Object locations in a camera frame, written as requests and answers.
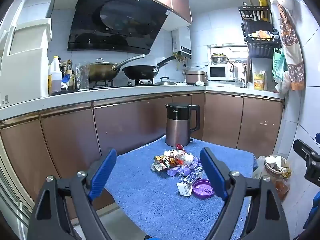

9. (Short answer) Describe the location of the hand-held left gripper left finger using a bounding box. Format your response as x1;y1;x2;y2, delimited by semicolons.
27;148;118;240

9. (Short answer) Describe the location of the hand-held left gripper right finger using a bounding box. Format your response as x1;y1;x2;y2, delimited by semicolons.
199;147;290;240

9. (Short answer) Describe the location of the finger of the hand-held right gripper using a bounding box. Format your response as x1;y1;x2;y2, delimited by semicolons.
293;139;313;158

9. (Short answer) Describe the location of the purple plastic lid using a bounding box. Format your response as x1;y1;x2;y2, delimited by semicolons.
192;179;215;200

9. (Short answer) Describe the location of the white paper carton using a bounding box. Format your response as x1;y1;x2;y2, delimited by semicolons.
176;170;204;196

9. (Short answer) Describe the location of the white tissue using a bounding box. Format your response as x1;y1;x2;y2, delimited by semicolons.
180;154;194;167

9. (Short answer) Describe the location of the translucent brown trash bin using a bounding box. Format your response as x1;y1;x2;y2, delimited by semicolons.
252;155;293;202

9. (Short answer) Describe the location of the purple wrapper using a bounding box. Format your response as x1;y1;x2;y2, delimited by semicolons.
166;159;203;178

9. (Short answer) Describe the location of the brown snack wrapper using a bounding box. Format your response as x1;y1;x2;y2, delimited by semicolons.
152;156;175;172

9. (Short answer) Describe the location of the black electric kettle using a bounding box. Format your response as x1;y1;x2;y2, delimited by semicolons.
165;103;200;147

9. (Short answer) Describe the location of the blue towel mat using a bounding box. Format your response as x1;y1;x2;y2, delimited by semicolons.
104;135;255;240

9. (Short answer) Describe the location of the white plastic bag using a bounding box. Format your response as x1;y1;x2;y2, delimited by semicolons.
275;71;290;95

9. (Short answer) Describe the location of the yellow detergent bottle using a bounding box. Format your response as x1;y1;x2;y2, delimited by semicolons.
254;70;267;90

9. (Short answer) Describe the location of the green plastic board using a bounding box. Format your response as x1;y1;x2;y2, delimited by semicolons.
272;48;288;83

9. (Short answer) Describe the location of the gas stove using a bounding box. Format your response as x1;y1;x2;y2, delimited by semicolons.
89;78;155;89

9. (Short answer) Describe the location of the floral apron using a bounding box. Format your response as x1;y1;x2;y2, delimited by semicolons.
276;4;305;91

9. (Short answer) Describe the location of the brown rice cooker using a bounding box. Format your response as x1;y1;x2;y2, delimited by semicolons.
185;70;208;85

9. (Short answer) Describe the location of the clear glass pitcher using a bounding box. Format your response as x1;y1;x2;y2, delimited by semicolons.
76;61;90;91

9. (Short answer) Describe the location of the white microwave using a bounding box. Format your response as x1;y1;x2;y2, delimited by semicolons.
208;64;234;82

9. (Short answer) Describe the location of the golden wok with lid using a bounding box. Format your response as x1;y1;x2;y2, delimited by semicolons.
87;54;146;82

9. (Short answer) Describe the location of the steel pot lid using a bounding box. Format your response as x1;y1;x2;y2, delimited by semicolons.
154;77;177;85

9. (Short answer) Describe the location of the dark sauce bottle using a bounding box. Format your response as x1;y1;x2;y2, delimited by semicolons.
64;59;75;90

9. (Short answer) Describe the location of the steel faucet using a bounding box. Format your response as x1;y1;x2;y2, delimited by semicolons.
230;59;248;88

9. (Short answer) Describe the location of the cooking oil bottle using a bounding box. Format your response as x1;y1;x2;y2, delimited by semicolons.
48;56;63;93

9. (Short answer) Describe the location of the black wok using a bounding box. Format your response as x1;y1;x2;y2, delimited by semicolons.
122;55;176;80

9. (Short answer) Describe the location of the glass pot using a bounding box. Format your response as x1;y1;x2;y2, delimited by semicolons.
211;53;229;65

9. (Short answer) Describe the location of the white countertop appliance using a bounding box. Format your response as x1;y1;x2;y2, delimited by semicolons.
0;17;52;108

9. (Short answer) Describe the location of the white water heater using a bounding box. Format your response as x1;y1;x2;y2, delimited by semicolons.
172;27;192;57

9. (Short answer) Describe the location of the black range hood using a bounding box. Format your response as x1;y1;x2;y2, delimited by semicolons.
67;0;173;55

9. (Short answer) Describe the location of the yellow cylinder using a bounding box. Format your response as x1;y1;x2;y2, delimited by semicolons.
258;0;269;22

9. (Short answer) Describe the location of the brown upper cabinet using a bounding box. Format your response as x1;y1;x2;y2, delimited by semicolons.
160;0;193;23

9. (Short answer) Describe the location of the black wall rack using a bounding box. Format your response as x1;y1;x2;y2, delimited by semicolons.
237;5;282;59

